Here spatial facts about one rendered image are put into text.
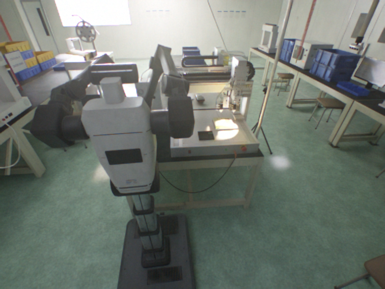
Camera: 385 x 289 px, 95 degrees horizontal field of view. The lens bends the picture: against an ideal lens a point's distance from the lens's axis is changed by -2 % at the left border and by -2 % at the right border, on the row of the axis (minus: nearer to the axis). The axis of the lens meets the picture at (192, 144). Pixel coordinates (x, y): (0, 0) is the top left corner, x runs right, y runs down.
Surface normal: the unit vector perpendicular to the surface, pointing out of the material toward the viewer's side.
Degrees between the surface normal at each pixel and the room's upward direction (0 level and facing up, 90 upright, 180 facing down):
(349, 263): 0
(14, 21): 90
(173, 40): 90
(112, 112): 90
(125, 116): 90
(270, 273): 0
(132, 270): 0
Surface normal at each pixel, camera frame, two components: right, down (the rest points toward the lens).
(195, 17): 0.09, 0.59
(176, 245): 0.00, -0.81
